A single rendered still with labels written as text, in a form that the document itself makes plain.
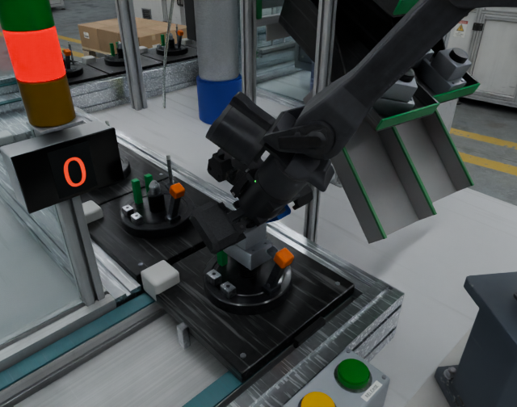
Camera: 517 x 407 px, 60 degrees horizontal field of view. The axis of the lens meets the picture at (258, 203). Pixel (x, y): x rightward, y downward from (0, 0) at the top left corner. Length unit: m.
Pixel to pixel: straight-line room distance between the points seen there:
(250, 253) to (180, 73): 1.40
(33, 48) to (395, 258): 0.75
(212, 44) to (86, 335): 1.03
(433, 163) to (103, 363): 0.70
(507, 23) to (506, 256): 3.58
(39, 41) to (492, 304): 0.59
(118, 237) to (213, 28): 0.84
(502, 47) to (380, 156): 3.74
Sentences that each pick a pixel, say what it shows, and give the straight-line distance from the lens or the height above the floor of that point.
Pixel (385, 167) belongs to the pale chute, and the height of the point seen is 1.07.
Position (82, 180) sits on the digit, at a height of 1.19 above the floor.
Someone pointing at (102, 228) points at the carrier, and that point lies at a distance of 0.88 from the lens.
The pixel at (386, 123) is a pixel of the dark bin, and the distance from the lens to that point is 0.70.
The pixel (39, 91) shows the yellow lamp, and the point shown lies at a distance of 0.53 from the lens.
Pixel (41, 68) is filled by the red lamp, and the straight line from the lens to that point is 0.53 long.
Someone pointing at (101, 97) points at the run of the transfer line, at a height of 0.91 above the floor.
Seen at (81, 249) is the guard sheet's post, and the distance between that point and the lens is 0.69.
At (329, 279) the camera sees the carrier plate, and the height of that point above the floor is 0.97.
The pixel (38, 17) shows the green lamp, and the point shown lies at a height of 1.37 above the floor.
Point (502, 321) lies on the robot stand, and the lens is 0.60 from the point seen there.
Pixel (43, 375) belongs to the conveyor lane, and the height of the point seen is 0.93.
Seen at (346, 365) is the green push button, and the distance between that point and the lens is 0.62.
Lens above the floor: 1.45
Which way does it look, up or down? 32 degrees down
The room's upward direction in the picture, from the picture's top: straight up
